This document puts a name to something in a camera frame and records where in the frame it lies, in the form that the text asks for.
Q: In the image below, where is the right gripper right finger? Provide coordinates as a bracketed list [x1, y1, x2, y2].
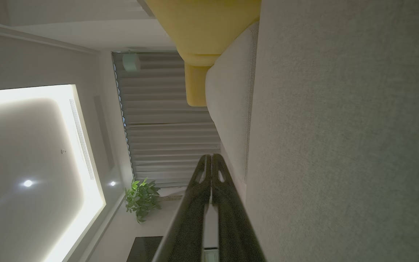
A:
[211, 154, 267, 262]

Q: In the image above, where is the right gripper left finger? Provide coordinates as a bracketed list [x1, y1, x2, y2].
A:
[151, 155, 212, 262]

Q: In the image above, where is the green potted plant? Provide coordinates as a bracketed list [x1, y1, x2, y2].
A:
[124, 177, 162, 223]

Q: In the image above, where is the grey pleated curtain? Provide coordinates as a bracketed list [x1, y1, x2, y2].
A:
[112, 51, 222, 188]

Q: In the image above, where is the grey fabric sofa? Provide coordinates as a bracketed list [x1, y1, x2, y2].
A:
[245, 0, 419, 262]

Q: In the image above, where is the yellow sofa cushion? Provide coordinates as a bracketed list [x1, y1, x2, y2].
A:
[145, 0, 262, 107]

